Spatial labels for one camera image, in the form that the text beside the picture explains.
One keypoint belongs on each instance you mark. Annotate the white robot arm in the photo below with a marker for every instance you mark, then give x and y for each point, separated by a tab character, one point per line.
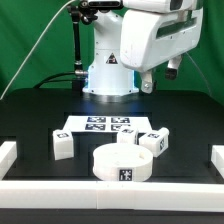
108	79

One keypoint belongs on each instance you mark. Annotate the white left rail block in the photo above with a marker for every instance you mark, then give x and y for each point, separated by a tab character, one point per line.
8	155

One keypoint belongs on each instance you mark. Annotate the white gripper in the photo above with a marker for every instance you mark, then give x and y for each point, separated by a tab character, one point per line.
150	39

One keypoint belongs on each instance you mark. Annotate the white front rail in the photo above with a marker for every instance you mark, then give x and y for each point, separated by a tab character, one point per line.
112	195

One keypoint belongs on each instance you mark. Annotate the green backdrop curtain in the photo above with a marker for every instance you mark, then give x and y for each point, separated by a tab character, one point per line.
36	41

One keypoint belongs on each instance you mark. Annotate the white marker sheet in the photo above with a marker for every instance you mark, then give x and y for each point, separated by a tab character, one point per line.
107	124

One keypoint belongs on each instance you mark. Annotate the white round stool seat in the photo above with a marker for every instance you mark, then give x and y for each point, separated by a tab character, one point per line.
122	162

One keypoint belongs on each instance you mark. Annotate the black camera on mount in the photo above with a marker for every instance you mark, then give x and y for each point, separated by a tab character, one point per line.
101	4

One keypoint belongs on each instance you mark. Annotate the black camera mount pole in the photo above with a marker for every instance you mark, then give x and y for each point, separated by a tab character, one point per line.
78	81

